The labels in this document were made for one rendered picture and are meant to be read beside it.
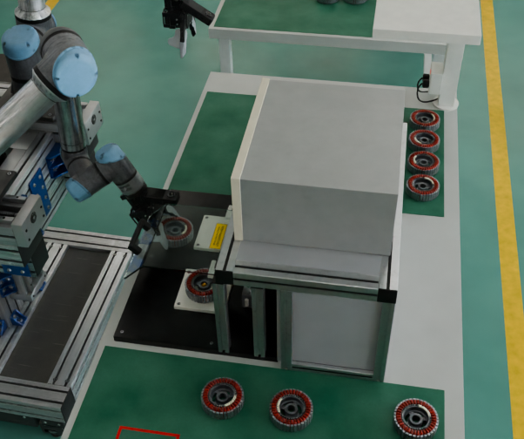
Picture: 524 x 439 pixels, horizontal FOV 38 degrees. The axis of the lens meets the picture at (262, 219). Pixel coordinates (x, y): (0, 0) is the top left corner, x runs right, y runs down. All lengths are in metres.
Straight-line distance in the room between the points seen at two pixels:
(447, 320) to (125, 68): 3.03
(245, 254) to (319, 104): 0.45
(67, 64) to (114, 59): 2.91
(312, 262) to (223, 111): 1.25
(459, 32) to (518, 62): 2.31
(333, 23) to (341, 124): 1.65
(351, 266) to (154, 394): 0.64
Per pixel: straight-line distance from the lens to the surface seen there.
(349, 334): 1.97
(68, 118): 2.24
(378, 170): 1.81
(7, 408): 2.90
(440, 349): 2.19
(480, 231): 3.65
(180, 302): 2.23
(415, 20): 2.66
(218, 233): 2.01
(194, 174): 2.69
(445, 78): 2.99
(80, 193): 2.24
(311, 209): 1.80
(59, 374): 2.85
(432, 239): 2.48
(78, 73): 1.99
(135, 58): 4.85
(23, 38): 2.56
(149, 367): 2.14
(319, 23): 3.57
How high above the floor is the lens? 2.46
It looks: 43 degrees down
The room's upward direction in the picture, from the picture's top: 2 degrees counter-clockwise
